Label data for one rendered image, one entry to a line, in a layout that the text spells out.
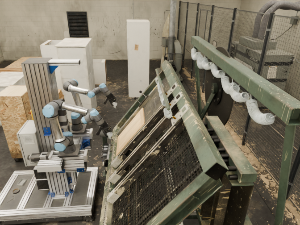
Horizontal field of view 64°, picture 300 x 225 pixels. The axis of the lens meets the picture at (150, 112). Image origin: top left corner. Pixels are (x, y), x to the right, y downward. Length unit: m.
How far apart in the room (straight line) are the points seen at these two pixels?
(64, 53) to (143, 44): 2.23
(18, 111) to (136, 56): 3.47
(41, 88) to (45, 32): 8.64
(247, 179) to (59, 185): 2.59
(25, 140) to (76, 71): 2.45
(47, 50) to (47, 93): 4.30
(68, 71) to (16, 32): 6.76
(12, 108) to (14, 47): 7.83
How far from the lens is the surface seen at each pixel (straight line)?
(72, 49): 5.12
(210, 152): 1.40
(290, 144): 1.48
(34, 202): 3.67
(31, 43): 11.66
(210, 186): 1.52
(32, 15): 11.45
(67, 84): 3.16
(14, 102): 4.24
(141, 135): 2.58
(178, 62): 8.21
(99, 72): 7.94
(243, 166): 1.51
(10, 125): 4.47
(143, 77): 6.72
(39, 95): 2.86
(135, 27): 6.43
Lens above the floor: 2.68
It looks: 26 degrees down
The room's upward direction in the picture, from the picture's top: 1 degrees clockwise
